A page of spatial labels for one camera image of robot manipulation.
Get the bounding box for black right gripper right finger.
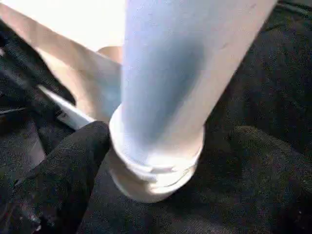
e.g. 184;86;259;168
214;126;312;234

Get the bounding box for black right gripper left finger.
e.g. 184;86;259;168
0;121;112;234

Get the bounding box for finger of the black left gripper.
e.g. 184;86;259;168
0;34;76;122

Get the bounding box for black plastic mat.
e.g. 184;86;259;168
0;0;312;234

